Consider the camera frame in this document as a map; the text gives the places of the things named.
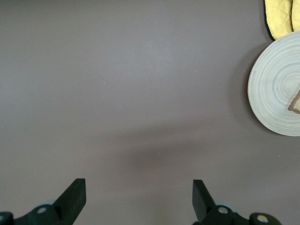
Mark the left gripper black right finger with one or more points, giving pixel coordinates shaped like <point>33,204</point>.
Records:
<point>204,206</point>

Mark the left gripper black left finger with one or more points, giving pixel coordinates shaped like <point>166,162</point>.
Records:
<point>70,204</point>

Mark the toast bread slice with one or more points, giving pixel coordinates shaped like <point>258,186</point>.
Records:
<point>295,105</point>

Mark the round light wooden plate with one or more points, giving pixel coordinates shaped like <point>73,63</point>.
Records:
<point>269,82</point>

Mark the brown table cover sheet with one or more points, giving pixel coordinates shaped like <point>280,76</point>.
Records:
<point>93,82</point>

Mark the yellow quilted oven mitt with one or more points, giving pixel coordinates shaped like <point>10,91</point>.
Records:
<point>279,16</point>

